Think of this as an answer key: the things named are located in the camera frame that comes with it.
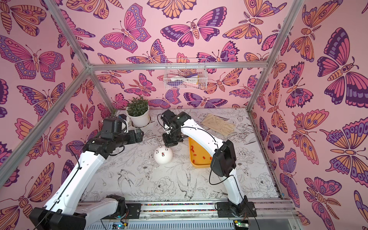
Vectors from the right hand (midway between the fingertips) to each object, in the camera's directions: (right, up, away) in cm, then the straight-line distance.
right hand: (167, 144), depth 81 cm
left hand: (-15, +7, -4) cm, 17 cm away
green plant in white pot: (-23, +20, +18) cm, 36 cm away
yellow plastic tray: (+19, -10, +11) cm, 24 cm away
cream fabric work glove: (+37, +10, +28) cm, 48 cm away
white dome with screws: (-3, -6, +2) cm, 7 cm away
